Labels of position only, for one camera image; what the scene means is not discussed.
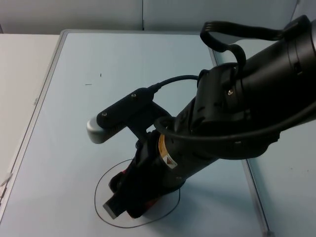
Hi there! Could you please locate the grey-framed whiteboard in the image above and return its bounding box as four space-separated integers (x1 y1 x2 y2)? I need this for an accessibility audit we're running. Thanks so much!
0 29 275 237

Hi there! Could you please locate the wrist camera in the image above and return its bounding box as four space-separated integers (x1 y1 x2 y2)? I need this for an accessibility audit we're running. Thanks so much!
85 87 174 145

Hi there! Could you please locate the red cube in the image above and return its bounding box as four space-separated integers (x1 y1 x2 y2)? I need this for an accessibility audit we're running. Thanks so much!
120 166 160 220

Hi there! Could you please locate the thin black cable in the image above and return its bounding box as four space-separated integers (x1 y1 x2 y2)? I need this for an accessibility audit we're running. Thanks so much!
148 75 201 96

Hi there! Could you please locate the flat black cable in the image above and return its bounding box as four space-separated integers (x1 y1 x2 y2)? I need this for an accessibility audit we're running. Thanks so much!
199 21 312 75

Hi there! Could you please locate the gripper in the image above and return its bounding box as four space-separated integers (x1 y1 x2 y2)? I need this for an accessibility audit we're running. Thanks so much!
102 130 188 220

